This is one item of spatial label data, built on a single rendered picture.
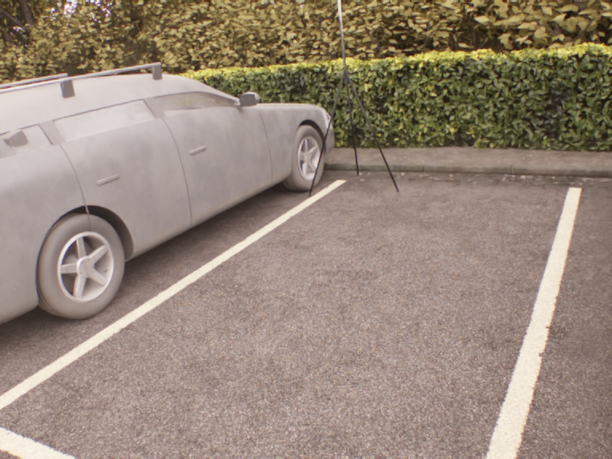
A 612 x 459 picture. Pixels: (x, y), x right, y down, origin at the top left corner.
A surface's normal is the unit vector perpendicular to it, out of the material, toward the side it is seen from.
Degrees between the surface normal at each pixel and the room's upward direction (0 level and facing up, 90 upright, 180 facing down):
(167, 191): 86
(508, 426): 0
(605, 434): 0
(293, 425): 0
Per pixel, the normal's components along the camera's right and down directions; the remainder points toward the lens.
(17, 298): 0.83, 0.20
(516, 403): -0.11, -0.94
